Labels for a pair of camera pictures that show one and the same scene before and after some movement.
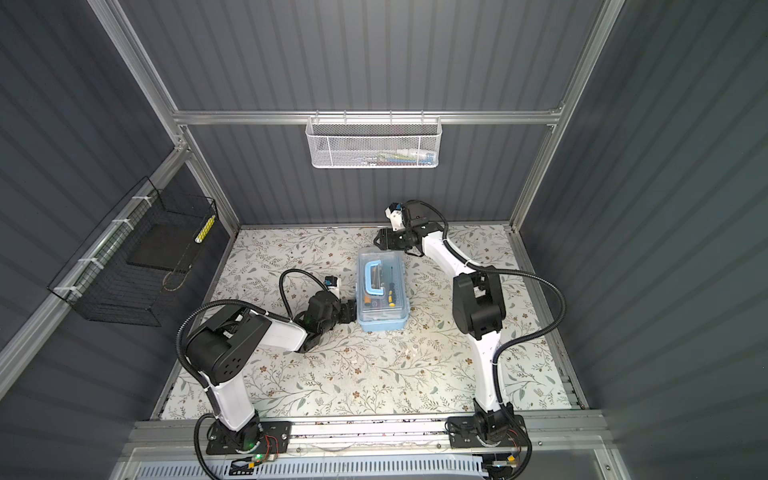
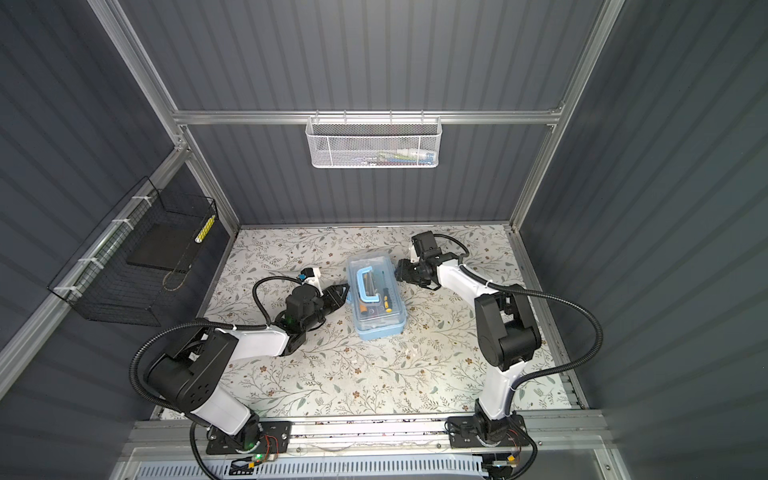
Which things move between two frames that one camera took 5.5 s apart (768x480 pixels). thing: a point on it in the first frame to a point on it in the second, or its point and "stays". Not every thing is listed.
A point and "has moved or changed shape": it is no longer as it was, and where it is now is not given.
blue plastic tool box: (381, 301) has moved or changed shape
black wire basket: (136, 264) stays
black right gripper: (386, 237) to (403, 270)
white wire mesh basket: (373, 142) stays
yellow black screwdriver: (392, 295) has moved or changed shape
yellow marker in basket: (204, 230) stays
